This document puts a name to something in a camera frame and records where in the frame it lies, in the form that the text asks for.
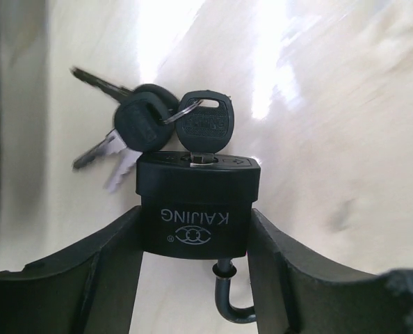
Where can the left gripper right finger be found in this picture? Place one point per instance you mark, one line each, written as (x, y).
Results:
(297, 290)

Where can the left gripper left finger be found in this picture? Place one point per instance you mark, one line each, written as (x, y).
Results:
(87, 287)

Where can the black padlock with keys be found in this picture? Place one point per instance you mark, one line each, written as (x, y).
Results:
(195, 201)

